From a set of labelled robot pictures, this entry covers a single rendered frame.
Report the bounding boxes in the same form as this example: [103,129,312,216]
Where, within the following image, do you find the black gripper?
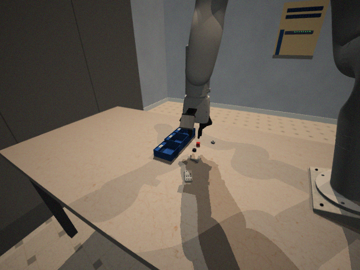
[183,95,212,139]

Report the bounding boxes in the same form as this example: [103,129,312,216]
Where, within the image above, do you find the white domino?
[185,170,193,182]

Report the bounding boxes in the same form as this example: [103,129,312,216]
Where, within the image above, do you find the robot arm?
[179,0,360,215]

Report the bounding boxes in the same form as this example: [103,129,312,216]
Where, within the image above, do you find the blue bin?
[154,127,196,161]

